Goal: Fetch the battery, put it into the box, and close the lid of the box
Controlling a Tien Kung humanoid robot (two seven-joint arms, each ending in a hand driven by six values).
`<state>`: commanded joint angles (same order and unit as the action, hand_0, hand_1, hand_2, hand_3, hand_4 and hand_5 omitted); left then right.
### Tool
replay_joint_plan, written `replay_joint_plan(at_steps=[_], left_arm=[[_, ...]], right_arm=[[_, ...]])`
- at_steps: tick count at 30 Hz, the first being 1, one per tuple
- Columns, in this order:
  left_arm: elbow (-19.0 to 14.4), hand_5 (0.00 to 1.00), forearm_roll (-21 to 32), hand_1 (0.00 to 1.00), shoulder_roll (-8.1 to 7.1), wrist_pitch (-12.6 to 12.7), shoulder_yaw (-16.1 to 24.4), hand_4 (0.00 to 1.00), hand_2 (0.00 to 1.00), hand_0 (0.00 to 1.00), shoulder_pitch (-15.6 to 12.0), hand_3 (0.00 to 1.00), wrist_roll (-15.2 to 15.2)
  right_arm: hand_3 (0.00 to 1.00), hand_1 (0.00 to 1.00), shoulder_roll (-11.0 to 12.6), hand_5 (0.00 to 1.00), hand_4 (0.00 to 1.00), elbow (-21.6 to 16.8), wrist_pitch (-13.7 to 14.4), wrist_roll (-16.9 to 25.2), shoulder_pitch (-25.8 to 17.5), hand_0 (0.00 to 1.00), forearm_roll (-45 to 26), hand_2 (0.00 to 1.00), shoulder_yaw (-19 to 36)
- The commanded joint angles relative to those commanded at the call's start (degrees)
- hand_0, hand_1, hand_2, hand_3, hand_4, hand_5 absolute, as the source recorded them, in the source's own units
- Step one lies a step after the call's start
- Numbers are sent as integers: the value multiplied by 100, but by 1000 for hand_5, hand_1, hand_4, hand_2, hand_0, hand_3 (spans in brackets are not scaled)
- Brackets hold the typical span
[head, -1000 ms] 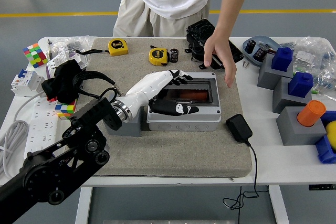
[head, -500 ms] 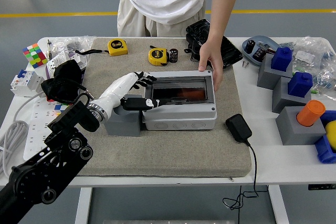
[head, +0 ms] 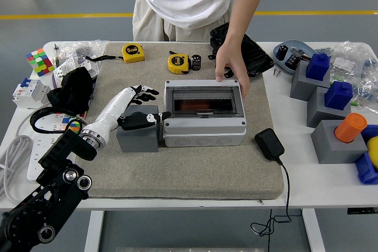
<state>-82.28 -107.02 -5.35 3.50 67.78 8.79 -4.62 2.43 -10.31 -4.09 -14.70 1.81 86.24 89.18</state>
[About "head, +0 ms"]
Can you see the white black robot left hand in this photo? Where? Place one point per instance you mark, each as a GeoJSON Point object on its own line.
{"type": "Point", "coordinates": [113, 107]}

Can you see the person's left hand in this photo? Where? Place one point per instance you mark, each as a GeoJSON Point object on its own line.
{"type": "Point", "coordinates": [233, 63]}

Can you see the smoky transparent box lid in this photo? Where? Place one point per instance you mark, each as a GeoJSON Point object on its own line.
{"type": "Point", "coordinates": [203, 95]}

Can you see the grey electrical enclosure box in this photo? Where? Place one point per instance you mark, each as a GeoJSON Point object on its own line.
{"type": "Point", "coordinates": [203, 137]}

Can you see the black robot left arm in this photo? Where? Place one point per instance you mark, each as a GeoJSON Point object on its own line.
{"type": "Point", "coordinates": [53, 160]}

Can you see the person's left forearm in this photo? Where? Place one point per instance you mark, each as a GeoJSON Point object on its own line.
{"type": "Point", "coordinates": [245, 13]}

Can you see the small black capacitor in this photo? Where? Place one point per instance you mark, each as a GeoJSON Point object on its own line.
{"type": "Point", "coordinates": [196, 62]}
{"type": "Point", "coordinates": [282, 52]}
{"type": "Point", "coordinates": [292, 60]}

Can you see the grey block with round hole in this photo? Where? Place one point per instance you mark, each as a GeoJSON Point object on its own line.
{"type": "Point", "coordinates": [138, 142]}

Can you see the black cloth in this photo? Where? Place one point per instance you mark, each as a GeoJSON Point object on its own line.
{"type": "Point", "coordinates": [71, 89]}

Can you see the yellow tape measure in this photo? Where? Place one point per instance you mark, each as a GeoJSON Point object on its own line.
{"type": "Point", "coordinates": [133, 52]}
{"type": "Point", "coordinates": [178, 63]}

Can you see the blue shallow dish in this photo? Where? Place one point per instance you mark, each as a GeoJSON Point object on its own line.
{"type": "Point", "coordinates": [295, 44]}

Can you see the clear plastic bag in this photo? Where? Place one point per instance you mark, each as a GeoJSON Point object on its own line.
{"type": "Point", "coordinates": [85, 47]}

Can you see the small silver red tool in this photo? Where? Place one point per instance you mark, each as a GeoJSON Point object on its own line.
{"type": "Point", "coordinates": [301, 54]}

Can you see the grey block holder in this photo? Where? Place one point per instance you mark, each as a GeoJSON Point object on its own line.
{"type": "Point", "coordinates": [299, 86]}
{"type": "Point", "coordinates": [319, 113]}
{"type": "Point", "coordinates": [327, 148]}

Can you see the pen with clear barrel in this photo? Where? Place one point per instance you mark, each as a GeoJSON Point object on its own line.
{"type": "Point", "coordinates": [55, 55]}

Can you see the blue plastic block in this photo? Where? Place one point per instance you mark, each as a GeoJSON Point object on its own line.
{"type": "Point", "coordinates": [317, 67]}
{"type": "Point", "coordinates": [338, 95]}

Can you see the white circuit breaker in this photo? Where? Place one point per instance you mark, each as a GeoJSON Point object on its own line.
{"type": "Point", "coordinates": [29, 92]}

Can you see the multicoloured puzzle cube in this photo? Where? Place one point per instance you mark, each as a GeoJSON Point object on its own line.
{"type": "Point", "coordinates": [39, 62]}

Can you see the white power strip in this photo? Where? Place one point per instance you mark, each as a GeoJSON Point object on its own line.
{"type": "Point", "coordinates": [38, 151]}

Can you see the grey-brown mat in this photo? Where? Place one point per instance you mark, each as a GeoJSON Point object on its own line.
{"type": "Point", "coordinates": [177, 172]}

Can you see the clear bags of small parts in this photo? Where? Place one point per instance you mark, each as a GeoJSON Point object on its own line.
{"type": "Point", "coordinates": [354, 57]}

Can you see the white table leg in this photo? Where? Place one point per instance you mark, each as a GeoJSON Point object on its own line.
{"type": "Point", "coordinates": [313, 231]}
{"type": "Point", "coordinates": [94, 231]}

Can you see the small green connector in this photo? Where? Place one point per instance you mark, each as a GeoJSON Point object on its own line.
{"type": "Point", "coordinates": [354, 104]}

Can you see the yellow rounded object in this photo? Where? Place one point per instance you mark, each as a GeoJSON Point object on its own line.
{"type": "Point", "coordinates": [373, 151]}

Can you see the blue plastic bin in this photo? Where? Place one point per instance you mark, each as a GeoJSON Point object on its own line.
{"type": "Point", "coordinates": [366, 172]}

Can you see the black table control panel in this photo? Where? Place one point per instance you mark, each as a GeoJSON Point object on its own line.
{"type": "Point", "coordinates": [362, 211]}

